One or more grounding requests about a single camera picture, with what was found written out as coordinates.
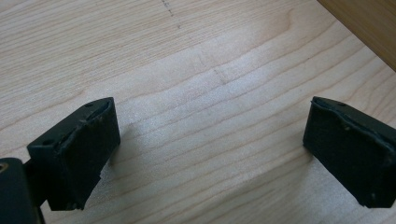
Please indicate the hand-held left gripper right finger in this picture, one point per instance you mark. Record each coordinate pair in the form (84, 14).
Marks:
(351, 155)

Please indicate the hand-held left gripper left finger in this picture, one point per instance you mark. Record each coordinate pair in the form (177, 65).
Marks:
(77, 155)

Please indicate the wooden tea box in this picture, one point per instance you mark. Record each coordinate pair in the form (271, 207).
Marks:
(373, 25)

